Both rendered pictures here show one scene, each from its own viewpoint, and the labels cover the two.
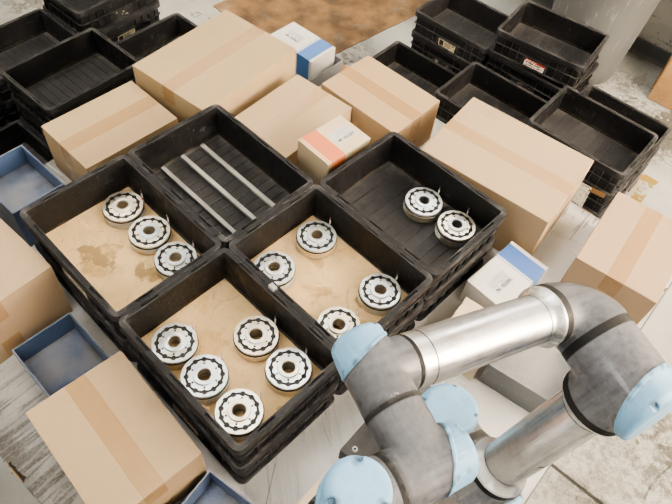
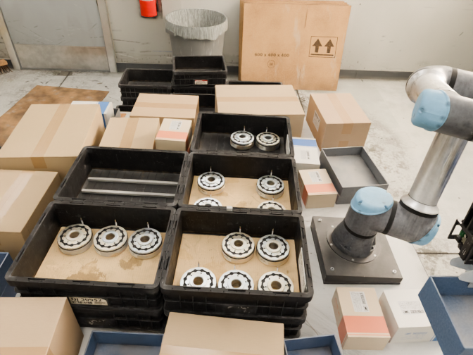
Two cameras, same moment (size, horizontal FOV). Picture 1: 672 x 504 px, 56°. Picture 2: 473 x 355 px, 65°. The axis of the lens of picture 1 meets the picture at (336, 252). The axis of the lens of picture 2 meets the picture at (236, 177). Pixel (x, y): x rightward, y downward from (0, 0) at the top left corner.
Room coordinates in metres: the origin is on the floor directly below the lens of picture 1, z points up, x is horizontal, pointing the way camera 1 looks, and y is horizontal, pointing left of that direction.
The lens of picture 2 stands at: (0.10, 0.64, 1.77)
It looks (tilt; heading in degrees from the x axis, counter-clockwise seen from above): 40 degrees down; 322
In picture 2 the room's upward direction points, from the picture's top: 3 degrees clockwise
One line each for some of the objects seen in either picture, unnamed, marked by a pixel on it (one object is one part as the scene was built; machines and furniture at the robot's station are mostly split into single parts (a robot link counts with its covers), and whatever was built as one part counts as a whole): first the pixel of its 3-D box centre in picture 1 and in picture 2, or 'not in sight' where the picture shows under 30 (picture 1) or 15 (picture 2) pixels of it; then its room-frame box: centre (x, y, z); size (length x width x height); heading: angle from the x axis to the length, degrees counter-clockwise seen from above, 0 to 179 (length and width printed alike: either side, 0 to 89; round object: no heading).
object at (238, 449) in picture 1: (230, 341); (238, 250); (0.63, 0.20, 0.92); 0.40 x 0.30 x 0.02; 52
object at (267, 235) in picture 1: (328, 276); (240, 193); (0.87, 0.01, 0.87); 0.40 x 0.30 x 0.11; 52
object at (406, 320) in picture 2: not in sight; (418, 315); (0.23, -0.20, 0.75); 0.20 x 0.12 x 0.09; 58
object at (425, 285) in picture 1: (330, 264); (241, 182); (0.87, 0.01, 0.92); 0.40 x 0.30 x 0.02; 52
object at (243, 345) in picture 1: (256, 335); (238, 244); (0.68, 0.15, 0.86); 0.10 x 0.10 x 0.01
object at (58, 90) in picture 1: (85, 113); not in sight; (1.82, 1.05, 0.37); 0.40 x 0.30 x 0.45; 145
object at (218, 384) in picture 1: (204, 375); (236, 284); (0.57, 0.24, 0.86); 0.10 x 0.10 x 0.01
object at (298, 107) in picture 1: (291, 134); (131, 151); (1.43, 0.18, 0.78); 0.30 x 0.22 x 0.16; 147
